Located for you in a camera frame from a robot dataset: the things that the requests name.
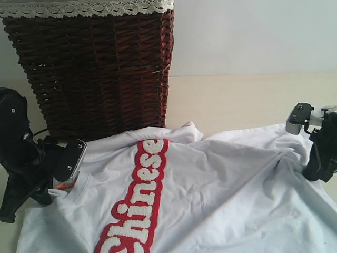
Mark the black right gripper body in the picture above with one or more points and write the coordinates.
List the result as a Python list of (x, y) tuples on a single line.
[(323, 151)]

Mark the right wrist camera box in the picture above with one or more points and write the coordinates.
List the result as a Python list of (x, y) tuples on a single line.
[(303, 115)]

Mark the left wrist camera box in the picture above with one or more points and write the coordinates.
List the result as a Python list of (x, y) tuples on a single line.
[(68, 165)]

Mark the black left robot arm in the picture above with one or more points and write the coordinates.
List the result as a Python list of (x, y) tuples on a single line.
[(14, 119)]

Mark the orange clothing tag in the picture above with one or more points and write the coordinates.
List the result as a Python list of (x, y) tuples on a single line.
[(64, 187)]

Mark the dark red wicker basket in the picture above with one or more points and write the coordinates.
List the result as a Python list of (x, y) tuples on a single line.
[(96, 76)]

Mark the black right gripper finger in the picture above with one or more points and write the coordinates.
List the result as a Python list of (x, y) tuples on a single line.
[(315, 171)]

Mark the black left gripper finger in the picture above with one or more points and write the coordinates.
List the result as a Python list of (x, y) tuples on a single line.
[(16, 193), (42, 195)]

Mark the white lace cloth trim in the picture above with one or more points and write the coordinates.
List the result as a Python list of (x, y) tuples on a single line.
[(85, 8)]

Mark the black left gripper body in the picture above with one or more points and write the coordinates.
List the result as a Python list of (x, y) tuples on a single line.
[(29, 162)]

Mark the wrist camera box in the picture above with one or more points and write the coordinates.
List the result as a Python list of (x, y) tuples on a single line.
[(68, 165), (303, 115)]

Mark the white t-shirt with red lettering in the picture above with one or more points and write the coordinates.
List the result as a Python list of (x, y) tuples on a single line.
[(162, 190)]

